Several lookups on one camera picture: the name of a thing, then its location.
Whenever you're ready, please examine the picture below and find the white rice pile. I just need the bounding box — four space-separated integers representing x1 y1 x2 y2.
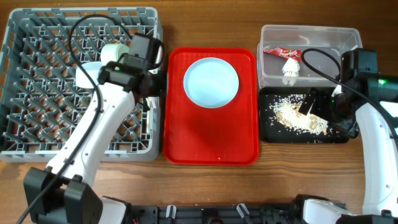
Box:
269 95 328 135

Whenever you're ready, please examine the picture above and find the green bowl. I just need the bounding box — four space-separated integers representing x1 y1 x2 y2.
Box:
100 44 129 65

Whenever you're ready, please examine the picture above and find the light blue plate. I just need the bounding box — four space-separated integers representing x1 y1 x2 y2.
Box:
183 57 239 109

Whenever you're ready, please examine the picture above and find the light blue small bowl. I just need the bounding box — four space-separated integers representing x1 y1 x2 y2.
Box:
75 61 103 89

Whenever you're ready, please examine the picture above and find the white plastic spoon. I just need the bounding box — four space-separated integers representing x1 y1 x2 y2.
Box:
149 97 159 131

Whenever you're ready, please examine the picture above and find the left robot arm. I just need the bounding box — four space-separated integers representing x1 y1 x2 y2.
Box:
18 54 165 223

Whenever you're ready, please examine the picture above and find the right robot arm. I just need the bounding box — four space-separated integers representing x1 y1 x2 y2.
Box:
299 48 397 223

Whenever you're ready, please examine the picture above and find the black waste tray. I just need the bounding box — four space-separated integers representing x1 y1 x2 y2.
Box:
259 86 349 144

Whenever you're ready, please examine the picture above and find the grey dishwasher rack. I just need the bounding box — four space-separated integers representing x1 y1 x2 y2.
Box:
1 7 163 162

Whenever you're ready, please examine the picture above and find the white crumpled tissue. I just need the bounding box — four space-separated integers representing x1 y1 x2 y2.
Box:
282 58 300 77

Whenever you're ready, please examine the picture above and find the red snack wrapper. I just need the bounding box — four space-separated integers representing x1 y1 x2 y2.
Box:
264 47 302 62

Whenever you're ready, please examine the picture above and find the clear plastic bin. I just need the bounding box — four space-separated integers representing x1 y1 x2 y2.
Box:
257 24 363 88

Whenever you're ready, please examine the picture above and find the red plastic tray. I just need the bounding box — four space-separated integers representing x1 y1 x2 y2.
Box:
163 47 260 166

